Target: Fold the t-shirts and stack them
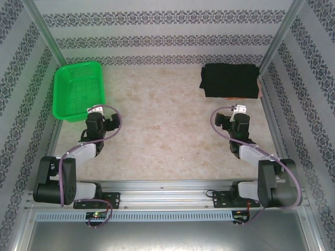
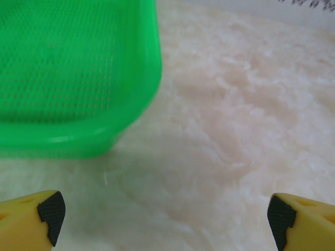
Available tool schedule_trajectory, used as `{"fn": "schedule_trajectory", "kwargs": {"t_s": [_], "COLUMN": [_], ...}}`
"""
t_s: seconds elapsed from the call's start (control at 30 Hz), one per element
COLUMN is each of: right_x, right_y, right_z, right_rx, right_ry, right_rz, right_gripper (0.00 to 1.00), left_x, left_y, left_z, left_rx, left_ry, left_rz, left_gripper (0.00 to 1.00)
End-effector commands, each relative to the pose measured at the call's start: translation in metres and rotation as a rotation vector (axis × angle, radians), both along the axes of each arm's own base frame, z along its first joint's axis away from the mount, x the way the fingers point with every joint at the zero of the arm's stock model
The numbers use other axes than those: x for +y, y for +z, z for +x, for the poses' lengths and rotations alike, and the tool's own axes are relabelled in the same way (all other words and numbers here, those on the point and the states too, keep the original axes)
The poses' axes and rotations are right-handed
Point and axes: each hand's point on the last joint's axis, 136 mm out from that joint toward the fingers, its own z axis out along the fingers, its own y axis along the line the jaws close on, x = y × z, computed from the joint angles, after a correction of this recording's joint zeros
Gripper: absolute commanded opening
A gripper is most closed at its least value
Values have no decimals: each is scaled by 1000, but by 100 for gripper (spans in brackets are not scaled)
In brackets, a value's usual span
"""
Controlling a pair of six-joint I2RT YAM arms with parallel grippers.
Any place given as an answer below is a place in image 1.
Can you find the black t-shirt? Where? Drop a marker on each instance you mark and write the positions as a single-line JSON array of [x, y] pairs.
[[230, 81]]

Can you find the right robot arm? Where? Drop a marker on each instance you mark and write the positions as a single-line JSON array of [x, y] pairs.
[[277, 183]]

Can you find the green plastic basket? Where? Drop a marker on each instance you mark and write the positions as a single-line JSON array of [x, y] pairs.
[[78, 91]]

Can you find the pink printed t-shirt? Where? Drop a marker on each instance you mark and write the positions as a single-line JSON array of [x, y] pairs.
[[259, 90]]

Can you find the grey sheet metal panel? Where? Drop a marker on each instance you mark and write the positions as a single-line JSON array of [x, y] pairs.
[[167, 236]]

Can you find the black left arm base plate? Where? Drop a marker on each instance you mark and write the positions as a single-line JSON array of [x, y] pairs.
[[112, 200]]

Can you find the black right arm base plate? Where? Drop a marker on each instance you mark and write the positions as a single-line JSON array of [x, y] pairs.
[[222, 200]]

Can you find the aluminium mounting rail bed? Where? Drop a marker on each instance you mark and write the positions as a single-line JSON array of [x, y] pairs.
[[162, 192]]

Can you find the aluminium frame post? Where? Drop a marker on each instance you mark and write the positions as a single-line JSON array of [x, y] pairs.
[[280, 34], [44, 31]]

